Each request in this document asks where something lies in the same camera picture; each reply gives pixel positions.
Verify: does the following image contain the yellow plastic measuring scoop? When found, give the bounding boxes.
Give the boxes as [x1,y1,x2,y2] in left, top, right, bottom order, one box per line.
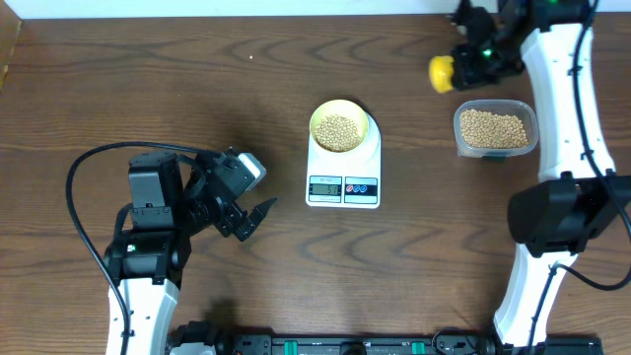
[428,55,455,94]

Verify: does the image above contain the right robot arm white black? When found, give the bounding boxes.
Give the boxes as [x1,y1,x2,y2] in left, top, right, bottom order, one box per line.
[447,0,630,354]

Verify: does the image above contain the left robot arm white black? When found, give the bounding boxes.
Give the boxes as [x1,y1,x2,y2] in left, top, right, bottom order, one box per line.
[105,149,275,354]

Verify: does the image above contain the white digital kitchen scale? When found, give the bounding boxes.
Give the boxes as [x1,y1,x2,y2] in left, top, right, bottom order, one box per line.
[305,113,382,209]

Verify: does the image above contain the soybeans in yellow bowl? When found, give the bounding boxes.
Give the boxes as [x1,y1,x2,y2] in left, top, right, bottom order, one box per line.
[313,114,362,153]

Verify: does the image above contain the pale yellow bowl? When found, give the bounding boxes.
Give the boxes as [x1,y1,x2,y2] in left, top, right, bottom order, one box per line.
[310,100,369,149]

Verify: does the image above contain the clear container of soybeans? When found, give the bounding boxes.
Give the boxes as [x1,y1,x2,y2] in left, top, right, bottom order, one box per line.
[454,100,538,160]

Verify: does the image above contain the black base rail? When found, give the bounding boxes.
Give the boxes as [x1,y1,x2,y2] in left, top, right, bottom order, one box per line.
[165,321,604,355]

